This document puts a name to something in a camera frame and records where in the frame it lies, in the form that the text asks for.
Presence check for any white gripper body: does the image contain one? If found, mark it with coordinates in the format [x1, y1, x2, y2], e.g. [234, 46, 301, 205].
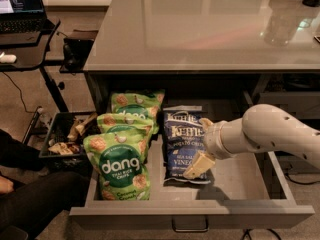
[203, 119, 244, 160]

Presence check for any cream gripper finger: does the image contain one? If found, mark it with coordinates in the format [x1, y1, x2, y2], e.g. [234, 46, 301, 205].
[199, 118, 213, 131]
[183, 150, 215, 179]

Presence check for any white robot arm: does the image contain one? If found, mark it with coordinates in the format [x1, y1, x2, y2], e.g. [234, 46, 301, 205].
[183, 104, 320, 179]

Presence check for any rear blue Kettle chip bag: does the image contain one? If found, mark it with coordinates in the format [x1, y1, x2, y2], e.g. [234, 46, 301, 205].
[163, 105, 202, 123]

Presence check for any blue kettle chip bag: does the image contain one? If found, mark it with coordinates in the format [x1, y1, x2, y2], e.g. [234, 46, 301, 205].
[163, 105, 202, 123]
[164, 119, 210, 185]

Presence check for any front blue Kettle chip bag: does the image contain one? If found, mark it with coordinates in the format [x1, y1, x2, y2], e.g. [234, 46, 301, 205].
[164, 119, 210, 185]

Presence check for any open grey top drawer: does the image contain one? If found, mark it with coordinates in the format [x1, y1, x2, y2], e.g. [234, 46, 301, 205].
[70, 138, 315, 230]

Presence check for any rear green Dang chip bag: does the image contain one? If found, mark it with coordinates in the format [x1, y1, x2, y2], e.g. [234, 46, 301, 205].
[111, 89, 165, 134]

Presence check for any green dang chip bag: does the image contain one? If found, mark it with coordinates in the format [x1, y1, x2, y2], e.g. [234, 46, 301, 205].
[96, 112, 155, 163]
[111, 89, 165, 134]
[83, 129, 150, 201]

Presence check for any grey counter cabinet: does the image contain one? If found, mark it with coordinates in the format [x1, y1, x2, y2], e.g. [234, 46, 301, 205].
[85, 0, 320, 119]

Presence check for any front green Dang chip bag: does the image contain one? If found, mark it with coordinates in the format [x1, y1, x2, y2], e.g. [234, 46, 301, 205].
[83, 129, 150, 201]

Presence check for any middle green Dang chip bag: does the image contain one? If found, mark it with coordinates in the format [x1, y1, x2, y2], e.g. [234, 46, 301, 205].
[96, 112, 155, 163]

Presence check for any person's right hand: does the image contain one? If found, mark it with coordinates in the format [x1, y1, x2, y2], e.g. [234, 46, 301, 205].
[0, 176, 14, 194]

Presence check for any black bin of snacks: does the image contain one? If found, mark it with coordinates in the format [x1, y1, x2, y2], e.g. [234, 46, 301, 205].
[40, 112, 99, 159]

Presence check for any black box on floor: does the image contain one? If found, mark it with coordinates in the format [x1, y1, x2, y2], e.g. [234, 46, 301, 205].
[60, 29, 98, 73]

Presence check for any person's leg in black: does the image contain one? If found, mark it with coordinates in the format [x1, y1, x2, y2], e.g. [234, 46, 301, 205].
[0, 130, 89, 239]

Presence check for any black side desk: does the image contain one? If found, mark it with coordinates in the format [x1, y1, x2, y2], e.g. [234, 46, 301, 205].
[0, 17, 68, 112]

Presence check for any white computer mouse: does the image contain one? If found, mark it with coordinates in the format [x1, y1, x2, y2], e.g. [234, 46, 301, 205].
[0, 53, 17, 64]

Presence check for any black laptop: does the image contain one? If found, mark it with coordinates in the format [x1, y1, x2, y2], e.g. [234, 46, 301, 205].
[0, 0, 47, 34]

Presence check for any metal drawer handle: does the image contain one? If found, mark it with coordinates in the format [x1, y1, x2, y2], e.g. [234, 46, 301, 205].
[171, 216, 209, 233]

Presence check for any black floor cable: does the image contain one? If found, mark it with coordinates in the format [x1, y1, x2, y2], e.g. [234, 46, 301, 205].
[1, 71, 38, 114]

